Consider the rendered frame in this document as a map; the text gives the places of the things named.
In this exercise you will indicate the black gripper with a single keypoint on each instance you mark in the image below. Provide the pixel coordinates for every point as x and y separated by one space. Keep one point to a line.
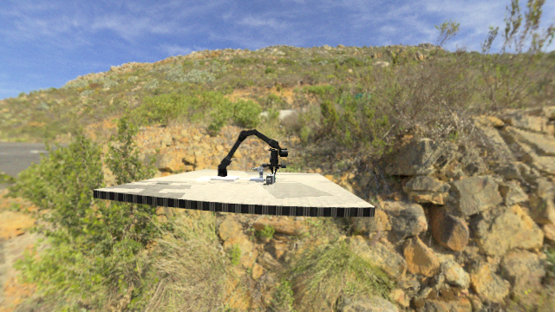
274 162

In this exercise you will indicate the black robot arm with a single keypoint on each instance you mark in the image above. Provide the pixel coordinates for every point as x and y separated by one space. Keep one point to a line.
226 161

